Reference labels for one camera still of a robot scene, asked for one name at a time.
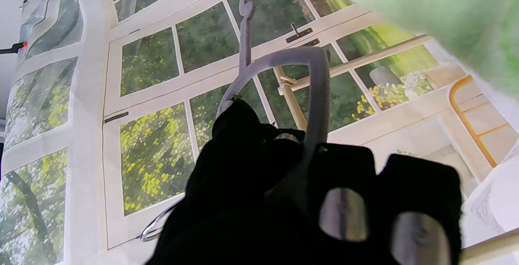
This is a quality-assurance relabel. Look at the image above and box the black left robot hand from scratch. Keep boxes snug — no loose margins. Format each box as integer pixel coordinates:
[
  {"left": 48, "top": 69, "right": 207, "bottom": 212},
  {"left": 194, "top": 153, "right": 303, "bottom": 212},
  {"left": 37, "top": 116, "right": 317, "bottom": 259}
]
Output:
[{"left": 146, "top": 99, "right": 463, "bottom": 265}]

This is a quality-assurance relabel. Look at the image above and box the grey heart clothes hanger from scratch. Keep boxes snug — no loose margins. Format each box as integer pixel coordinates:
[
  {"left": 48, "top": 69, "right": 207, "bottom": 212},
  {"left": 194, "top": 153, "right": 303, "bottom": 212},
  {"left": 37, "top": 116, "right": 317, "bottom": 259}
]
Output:
[{"left": 215, "top": 0, "right": 331, "bottom": 200}]

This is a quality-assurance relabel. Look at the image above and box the light green square towel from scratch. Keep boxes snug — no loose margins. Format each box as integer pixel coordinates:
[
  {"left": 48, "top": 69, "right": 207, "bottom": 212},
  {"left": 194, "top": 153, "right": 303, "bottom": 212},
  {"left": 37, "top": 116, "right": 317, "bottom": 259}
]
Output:
[{"left": 322, "top": 0, "right": 519, "bottom": 99}]

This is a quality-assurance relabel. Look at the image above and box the printed garden room backdrop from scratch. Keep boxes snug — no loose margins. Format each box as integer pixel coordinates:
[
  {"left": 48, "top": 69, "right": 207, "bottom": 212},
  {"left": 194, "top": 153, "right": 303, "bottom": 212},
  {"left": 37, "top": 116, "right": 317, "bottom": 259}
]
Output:
[{"left": 0, "top": 0, "right": 519, "bottom": 265}]

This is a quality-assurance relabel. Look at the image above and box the wooden hanging rack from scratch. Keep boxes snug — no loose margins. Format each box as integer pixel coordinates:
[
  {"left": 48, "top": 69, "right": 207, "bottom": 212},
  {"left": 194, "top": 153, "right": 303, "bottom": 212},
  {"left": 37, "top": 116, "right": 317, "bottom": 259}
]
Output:
[{"left": 272, "top": 34, "right": 435, "bottom": 132}]

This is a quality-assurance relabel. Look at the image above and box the black orange backdrop clamp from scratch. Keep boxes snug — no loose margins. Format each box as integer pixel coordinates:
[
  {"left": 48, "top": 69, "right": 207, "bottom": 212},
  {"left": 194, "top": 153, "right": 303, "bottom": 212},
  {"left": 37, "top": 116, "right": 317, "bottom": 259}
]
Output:
[{"left": 0, "top": 41, "right": 28, "bottom": 55}]

